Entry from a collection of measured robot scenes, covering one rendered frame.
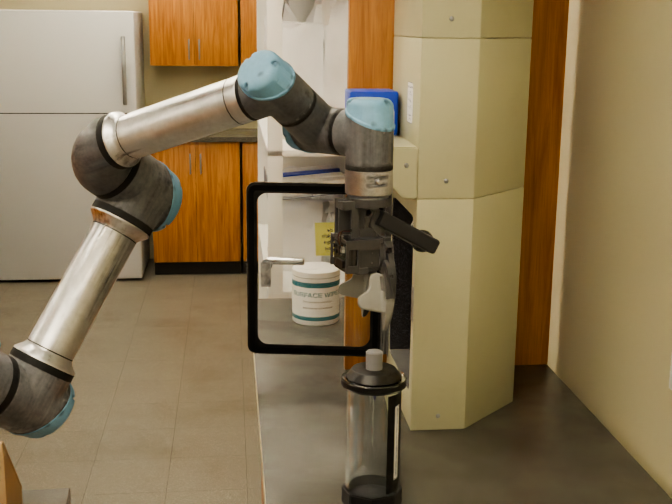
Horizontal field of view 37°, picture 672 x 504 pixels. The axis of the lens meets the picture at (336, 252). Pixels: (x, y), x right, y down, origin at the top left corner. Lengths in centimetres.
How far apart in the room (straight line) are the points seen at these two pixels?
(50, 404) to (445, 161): 84
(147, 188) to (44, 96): 508
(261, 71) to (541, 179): 102
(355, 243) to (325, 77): 167
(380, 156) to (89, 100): 535
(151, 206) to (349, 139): 43
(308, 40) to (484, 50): 140
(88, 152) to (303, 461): 69
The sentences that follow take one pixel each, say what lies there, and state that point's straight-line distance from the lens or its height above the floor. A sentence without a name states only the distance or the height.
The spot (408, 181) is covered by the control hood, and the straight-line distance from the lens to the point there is 190.
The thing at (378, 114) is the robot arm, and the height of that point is 160.
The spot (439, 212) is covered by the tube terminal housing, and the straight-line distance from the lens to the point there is 192.
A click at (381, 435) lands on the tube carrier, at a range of 166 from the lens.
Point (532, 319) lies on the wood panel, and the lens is 243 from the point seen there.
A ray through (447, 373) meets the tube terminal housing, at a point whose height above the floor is 106.
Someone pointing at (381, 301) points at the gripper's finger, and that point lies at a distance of 158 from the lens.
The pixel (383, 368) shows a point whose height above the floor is 118.
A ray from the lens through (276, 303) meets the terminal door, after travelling 229.
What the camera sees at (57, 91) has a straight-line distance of 684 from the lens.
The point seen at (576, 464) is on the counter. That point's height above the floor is 94.
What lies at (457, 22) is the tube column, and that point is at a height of 174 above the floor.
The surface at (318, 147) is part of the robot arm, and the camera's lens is 160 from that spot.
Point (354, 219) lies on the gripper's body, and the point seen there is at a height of 144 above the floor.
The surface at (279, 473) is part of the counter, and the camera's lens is 186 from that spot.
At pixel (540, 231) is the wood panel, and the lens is 238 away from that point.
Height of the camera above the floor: 173
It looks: 13 degrees down
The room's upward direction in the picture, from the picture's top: 1 degrees clockwise
